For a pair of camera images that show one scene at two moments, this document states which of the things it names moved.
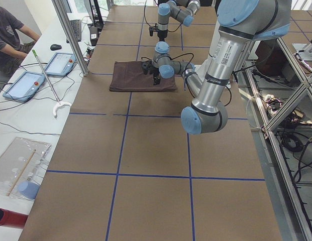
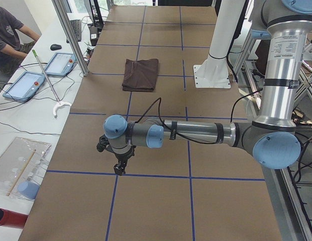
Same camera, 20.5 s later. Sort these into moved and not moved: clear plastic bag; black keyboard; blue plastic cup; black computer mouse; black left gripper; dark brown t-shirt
Moved: black left gripper; dark brown t-shirt
Not moved: black keyboard; black computer mouse; blue plastic cup; clear plastic bag
